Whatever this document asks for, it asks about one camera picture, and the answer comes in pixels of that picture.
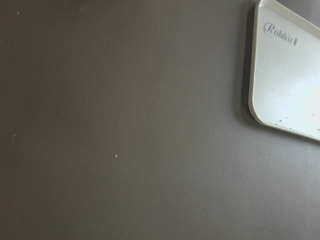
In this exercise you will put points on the cream rabbit tray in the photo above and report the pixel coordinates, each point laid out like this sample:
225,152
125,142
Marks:
284,86

